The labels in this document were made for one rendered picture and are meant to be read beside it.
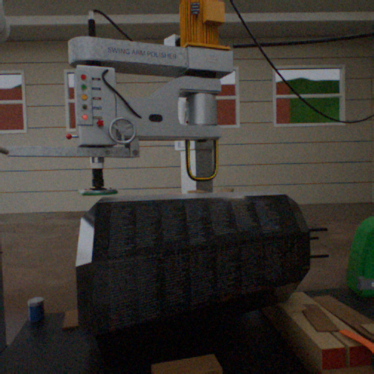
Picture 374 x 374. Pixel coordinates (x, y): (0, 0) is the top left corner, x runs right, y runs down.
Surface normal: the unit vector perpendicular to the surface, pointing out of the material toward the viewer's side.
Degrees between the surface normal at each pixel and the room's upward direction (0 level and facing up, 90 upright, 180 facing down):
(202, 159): 90
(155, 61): 90
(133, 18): 90
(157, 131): 90
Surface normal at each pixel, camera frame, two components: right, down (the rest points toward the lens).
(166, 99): 0.37, 0.04
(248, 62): 0.04, 0.05
